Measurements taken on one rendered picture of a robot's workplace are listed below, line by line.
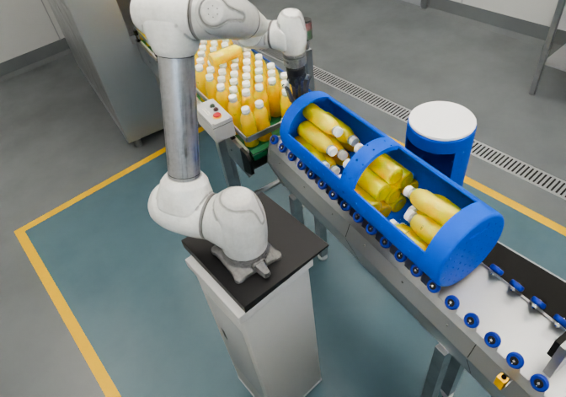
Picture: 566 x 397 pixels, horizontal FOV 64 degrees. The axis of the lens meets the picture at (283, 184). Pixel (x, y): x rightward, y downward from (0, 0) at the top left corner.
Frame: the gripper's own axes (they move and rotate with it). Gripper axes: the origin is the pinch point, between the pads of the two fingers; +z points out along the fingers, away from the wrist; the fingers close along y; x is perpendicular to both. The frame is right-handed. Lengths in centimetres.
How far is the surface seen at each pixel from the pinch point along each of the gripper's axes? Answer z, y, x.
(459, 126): 12, -52, 41
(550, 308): 101, -73, 98
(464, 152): 21, -51, 47
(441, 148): 17, -41, 43
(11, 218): 117, 152, -169
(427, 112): 12, -50, 25
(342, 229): 30, 11, 43
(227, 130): 11.8, 25.4, -21.6
